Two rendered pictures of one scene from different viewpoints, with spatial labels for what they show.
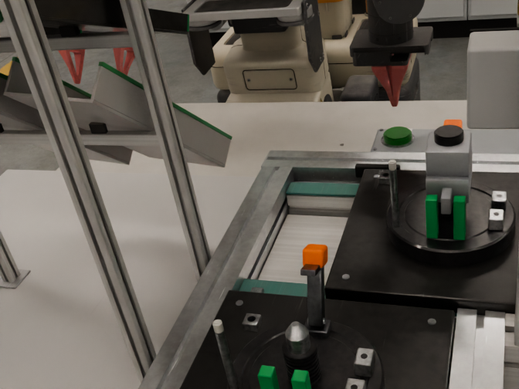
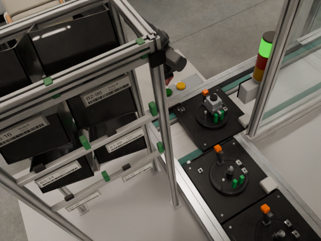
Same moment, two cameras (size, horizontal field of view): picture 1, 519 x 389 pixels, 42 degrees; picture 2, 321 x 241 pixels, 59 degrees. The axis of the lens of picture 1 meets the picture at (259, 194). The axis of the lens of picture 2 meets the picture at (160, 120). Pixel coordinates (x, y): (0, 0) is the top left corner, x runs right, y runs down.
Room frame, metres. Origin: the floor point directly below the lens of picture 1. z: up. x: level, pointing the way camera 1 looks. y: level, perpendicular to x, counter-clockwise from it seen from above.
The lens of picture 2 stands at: (0.29, 0.42, 1.95)
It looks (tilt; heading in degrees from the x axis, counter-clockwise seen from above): 55 degrees down; 315
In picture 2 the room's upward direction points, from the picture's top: 9 degrees counter-clockwise
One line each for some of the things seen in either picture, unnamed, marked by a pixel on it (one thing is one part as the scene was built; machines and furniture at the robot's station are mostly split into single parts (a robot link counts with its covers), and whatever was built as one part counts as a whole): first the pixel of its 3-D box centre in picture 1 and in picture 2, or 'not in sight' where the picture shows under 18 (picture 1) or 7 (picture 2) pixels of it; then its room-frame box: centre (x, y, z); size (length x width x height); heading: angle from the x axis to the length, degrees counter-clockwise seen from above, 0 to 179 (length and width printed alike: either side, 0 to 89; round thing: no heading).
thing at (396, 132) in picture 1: (398, 138); (167, 93); (0.84, -0.21, 0.96); 0.04 x 0.04 x 0.02
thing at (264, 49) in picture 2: not in sight; (269, 45); (0.47, -0.24, 1.38); 0.05 x 0.05 x 0.05
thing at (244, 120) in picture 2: not in sight; (245, 121); (0.48, -0.26, 0.97); 0.05 x 0.05 x 0.04; 66
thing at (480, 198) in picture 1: (449, 219); (211, 114); (0.61, -0.21, 0.98); 0.14 x 0.14 x 0.02
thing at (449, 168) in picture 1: (448, 164); (214, 104); (0.60, -0.20, 1.06); 0.08 x 0.04 x 0.07; 157
